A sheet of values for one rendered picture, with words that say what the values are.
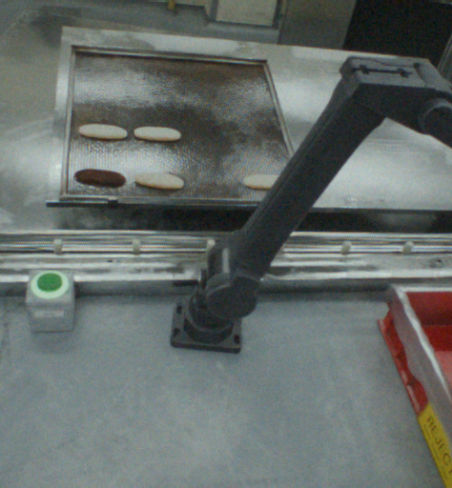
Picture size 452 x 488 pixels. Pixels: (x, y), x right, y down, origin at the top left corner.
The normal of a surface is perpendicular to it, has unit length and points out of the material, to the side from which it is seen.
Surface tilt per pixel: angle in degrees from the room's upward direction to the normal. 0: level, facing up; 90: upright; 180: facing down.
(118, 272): 0
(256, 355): 0
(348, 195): 10
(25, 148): 0
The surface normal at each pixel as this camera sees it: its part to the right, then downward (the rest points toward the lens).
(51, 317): 0.15, 0.68
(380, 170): 0.18, -0.61
